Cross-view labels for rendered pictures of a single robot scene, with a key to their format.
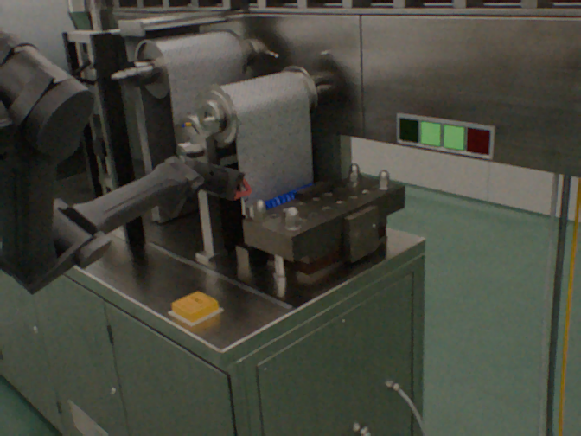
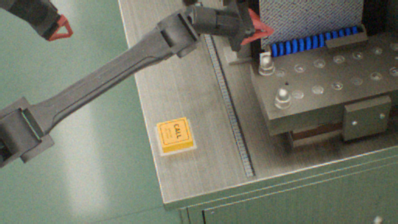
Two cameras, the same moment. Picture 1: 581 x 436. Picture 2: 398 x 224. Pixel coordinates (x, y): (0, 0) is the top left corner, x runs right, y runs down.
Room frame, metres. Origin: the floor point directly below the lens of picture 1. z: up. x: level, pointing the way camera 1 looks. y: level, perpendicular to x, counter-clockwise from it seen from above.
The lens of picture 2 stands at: (0.40, -0.47, 2.41)
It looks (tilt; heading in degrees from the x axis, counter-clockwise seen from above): 54 degrees down; 37
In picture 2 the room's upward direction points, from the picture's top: 9 degrees counter-clockwise
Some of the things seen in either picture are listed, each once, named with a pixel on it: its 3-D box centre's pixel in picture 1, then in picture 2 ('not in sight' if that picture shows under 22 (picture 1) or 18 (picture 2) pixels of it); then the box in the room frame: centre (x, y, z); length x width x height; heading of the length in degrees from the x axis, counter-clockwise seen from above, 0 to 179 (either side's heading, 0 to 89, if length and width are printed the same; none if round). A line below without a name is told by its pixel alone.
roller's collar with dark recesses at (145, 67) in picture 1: (143, 72); not in sight; (1.63, 0.34, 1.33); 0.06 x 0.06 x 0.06; 43
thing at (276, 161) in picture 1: (277, 164); (312, 9); (1.50, 0.02, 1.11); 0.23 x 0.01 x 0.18; 133
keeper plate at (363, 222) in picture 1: (362, 234); (366, 119); (1.39, -0.17, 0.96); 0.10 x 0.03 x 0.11; 133
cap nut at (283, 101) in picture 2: (292, 217); (283, 96); (1.30, 0.00, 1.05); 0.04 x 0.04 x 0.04
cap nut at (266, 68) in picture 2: (259, 208); (266, 63); (1.37, 0.07, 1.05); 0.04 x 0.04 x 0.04
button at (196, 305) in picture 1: (194, 306); (174, 134); (1.19, 0.21, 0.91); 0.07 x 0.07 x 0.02; 43
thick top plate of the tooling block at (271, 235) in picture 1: (328, 213); (347, 78); (1.45, -0.09, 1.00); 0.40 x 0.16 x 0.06; 133
